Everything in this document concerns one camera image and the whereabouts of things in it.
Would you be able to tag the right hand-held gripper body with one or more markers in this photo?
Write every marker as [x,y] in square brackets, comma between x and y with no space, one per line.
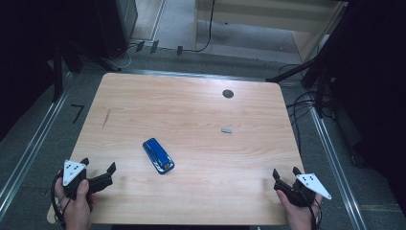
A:
[311,183]

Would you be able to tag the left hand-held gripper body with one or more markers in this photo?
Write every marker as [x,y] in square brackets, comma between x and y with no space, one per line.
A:
[72,171]

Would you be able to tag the person's right hand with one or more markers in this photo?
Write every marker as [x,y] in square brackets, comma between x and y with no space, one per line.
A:
[300,218]

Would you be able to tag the person's left hand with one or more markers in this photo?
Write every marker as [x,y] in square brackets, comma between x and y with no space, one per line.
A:
[75,214]

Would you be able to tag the angled black floor tape mark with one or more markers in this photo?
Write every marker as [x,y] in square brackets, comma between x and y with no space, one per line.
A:
[78,112]

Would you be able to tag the black metal stand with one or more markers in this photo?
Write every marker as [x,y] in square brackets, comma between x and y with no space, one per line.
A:
[58,73]
[320,86]

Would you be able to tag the dark round table grommet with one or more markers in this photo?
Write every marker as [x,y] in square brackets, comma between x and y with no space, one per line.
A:
[228,94]

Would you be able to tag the black floor tape strip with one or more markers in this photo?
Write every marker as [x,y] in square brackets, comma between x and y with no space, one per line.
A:
[154,46]
[140,46]

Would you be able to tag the dark grey cabinet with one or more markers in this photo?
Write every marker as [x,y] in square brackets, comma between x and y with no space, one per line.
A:
[116,25]

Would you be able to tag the light wooden cabinet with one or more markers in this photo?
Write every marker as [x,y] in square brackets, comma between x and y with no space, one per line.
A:
[271,16]

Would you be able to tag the metal floor rail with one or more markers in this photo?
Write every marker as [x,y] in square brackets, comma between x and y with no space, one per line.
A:
[32,150]
[335,166]

